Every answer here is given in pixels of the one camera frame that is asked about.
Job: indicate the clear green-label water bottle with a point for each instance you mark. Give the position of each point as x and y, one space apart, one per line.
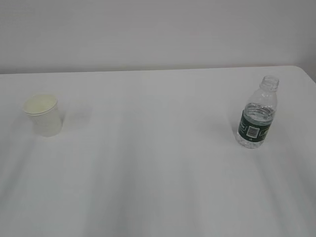
258 114

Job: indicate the white paper cup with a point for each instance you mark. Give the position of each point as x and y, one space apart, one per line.
42 109

